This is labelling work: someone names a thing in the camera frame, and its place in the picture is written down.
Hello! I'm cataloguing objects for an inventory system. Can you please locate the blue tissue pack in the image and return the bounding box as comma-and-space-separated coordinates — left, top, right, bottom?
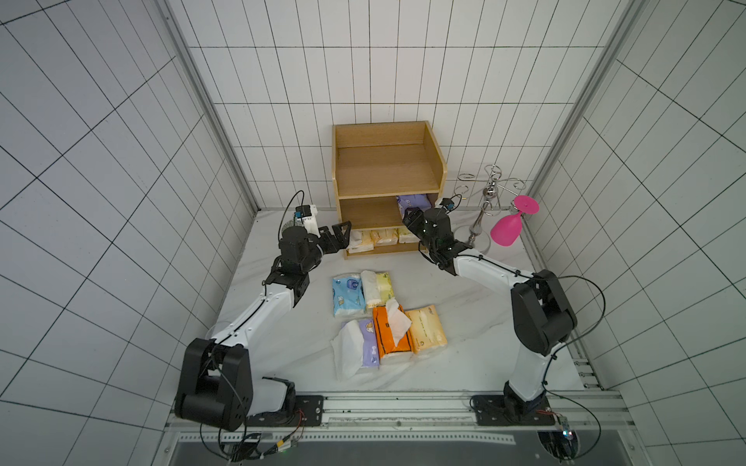
331, 274, 366, 318

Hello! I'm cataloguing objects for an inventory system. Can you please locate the white green tissue pack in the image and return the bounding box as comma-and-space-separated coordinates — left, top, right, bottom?
361, 271, 394, 309

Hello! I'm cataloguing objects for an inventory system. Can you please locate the orange tissue box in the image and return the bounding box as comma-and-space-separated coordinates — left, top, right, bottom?
372, 298, 413, 365

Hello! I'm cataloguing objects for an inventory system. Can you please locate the purple white tissue pack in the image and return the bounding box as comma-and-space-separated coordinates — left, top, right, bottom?
331, 318, 380, 381

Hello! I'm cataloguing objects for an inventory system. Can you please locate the beige tissue pack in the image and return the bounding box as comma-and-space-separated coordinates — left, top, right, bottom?
404, 305, 448, 357

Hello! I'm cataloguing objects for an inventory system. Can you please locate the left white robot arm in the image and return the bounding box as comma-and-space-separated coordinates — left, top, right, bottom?
174, 221, 352, 432

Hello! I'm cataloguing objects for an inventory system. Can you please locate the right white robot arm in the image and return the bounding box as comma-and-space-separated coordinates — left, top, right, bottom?
403, 208, 577, 426

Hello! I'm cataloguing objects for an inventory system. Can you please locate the purple tissue pack on shelf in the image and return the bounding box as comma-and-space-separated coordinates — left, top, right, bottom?
396, 194, 432, 219

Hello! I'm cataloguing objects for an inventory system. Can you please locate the yellow tissue pack right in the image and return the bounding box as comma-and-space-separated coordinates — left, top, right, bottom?
397, 226, 420, 244

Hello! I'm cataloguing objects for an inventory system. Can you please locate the yellow tissue pack middle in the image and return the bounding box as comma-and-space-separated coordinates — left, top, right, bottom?
370, 228, 398, 248

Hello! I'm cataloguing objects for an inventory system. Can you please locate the wooden three-tier shelf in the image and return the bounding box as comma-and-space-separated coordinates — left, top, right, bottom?
332, 120, 448, 230

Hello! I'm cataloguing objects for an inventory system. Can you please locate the chrome glass holder stand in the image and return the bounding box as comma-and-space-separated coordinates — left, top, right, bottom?
454, 164, 526, 254

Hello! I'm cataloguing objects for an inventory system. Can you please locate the pink plastic wine glass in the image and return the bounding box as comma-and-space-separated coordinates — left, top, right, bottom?
490, 195, 540, 247

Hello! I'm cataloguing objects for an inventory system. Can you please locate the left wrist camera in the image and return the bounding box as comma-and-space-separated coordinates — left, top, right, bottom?
293, 204, 320, 237

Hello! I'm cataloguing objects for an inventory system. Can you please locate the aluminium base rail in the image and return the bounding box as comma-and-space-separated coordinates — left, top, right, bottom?
167, 390, 636, 447

